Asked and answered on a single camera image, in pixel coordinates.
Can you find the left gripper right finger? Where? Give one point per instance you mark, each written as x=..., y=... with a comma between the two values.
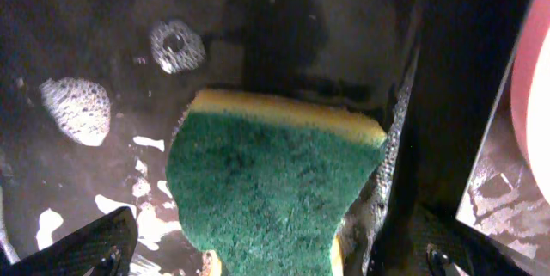
x=447, y=247

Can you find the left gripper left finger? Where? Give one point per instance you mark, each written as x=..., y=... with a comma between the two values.
x=103, y=247

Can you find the green and yellow sponge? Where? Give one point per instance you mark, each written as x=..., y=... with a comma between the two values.
x=262, y=183

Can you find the white plate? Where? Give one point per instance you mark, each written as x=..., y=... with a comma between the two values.
x=529, y=93

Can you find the brown plastic serving tray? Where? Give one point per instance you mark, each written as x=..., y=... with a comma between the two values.
x=501, y=200

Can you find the small black tray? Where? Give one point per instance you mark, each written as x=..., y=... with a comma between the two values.
x=93, y=93

